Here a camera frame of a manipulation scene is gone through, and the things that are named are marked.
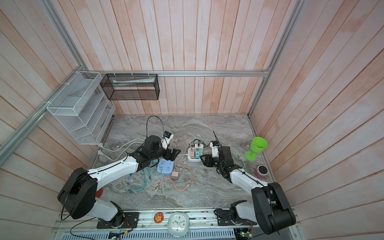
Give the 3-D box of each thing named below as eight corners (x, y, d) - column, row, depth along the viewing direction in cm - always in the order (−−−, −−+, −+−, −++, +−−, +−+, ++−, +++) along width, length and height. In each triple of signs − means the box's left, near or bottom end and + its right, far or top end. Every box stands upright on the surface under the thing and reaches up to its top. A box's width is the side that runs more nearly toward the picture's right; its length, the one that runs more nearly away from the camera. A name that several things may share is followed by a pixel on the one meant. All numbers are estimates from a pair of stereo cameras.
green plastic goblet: (244, 161, 97) (253, 147, 84) (242, 151, 101) (250, 136, 88) (258, 161, 97) (269, 147, 84) (255, 151, 101) (264, 136, 88)
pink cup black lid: (253, 176, 91) (257, 172, 86) (254, 168, 94) (258, 163, 89) (263, 179, 89) (268, 175, 84) (264, 171, 93) (268, 166, 88)
